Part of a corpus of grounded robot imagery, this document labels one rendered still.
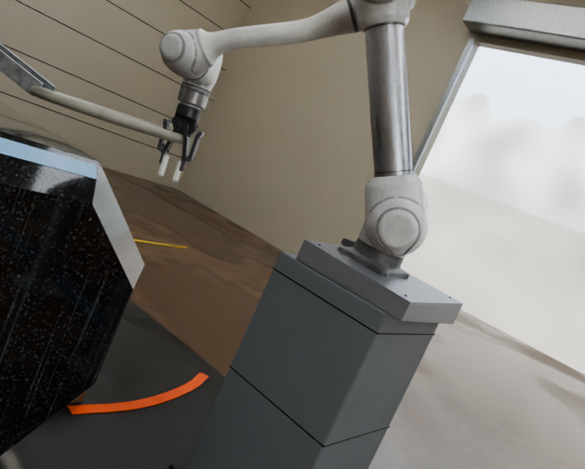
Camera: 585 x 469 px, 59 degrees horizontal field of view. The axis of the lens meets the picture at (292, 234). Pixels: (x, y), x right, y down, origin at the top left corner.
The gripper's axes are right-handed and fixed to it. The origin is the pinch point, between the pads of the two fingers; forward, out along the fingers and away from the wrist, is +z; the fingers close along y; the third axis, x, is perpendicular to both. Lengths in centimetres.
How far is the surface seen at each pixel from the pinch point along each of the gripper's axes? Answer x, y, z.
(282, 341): 9, -52, 36
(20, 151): 55, 10, 3
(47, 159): 50, 7, 3
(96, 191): 41.2, -1.0, 7.5
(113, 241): 35.5, -5.9, 18.9
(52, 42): -414, 355, -55
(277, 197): -532, 62, 34
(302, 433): 19, -67, 54
